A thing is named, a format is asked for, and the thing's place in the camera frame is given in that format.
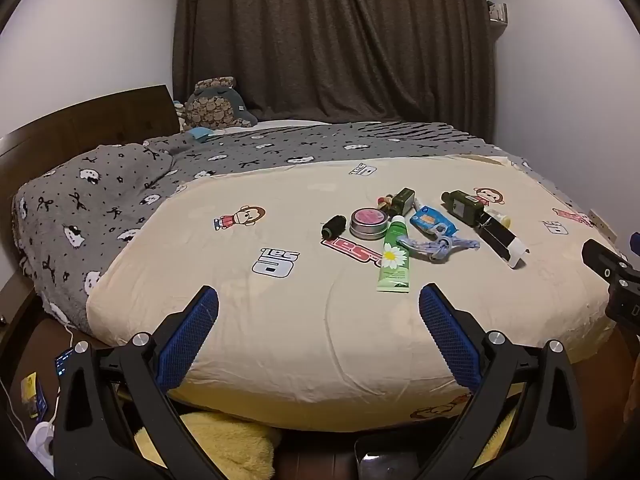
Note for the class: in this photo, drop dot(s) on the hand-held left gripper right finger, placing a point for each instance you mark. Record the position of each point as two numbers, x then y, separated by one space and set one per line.
447 340

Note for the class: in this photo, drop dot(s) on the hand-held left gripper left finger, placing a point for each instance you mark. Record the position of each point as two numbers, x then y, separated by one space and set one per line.
192 340

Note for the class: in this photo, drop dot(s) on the white yellow lip balm tube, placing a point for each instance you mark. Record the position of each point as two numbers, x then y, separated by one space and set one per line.
502 220

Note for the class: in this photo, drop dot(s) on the cream cartoon bed sheet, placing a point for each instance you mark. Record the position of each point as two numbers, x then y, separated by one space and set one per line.
280 320

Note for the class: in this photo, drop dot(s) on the green daisy cream tube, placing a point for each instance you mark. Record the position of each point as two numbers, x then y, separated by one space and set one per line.
395 257

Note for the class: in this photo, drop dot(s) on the black white box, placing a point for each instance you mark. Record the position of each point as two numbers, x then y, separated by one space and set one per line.
500 240

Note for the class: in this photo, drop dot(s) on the yellow fluffy towel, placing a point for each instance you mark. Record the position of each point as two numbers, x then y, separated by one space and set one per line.
220 440

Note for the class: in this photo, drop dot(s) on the blue snack packet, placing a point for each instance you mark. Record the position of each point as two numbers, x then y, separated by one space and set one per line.
430 221

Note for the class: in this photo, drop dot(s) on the small screen device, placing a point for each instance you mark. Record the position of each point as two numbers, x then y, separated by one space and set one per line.
64 360

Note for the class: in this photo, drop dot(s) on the dark green bottle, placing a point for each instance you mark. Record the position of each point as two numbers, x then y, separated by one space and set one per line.
403 201
462 203

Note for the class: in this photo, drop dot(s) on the round tin pink lid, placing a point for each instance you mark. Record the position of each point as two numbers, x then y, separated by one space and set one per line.
369 222

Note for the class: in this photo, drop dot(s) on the black thread spool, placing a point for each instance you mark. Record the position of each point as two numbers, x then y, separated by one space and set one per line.
334 226

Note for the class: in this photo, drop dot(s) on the yellow packet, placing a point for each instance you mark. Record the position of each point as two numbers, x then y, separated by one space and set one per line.
31 392

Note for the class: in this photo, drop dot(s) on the grey printed blanket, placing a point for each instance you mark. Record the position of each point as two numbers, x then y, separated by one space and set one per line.
100 195

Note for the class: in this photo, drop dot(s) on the white power adapter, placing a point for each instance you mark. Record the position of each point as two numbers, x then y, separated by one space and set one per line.
40 440

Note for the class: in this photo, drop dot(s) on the small blue cloth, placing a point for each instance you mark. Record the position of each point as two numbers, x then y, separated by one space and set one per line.
201 133

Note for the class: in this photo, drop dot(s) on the white pillow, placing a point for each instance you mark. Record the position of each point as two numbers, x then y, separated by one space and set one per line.
280 124

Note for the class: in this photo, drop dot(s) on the patterned plush pillow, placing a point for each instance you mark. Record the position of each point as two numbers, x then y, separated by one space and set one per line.
215 105

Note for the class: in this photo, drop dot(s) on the dark wooden headboard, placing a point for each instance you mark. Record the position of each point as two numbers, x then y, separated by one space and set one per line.
75 120

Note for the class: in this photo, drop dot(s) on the brown curtain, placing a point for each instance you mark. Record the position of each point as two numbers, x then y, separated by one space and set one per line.
340 35

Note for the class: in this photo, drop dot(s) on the wall outlet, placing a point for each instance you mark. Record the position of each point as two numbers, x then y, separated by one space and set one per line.
604 224

